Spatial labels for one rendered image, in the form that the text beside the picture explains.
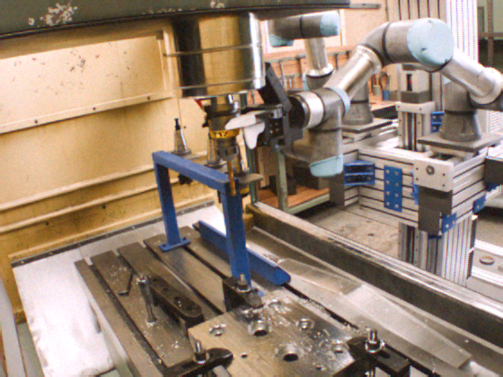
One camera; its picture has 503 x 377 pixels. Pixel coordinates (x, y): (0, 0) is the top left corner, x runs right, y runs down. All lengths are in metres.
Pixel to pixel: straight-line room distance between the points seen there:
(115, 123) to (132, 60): 0.25
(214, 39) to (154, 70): 1.12
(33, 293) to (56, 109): 0.66
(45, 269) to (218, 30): 1.28
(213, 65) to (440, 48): 0.64
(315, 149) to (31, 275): 1.18
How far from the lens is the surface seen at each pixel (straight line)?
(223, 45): 0.67
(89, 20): 0.55
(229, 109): 0.72
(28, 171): 1.70
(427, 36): 1.11
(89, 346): 1.52
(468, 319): 1.38
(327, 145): 0.95
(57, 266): 1.75
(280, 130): 0.82
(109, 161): 1.74
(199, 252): 1.43
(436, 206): 1.54
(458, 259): 2.13
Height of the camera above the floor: 1.52
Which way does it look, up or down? 19 degrees down
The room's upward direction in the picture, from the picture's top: 6 degrees counter-clockwise
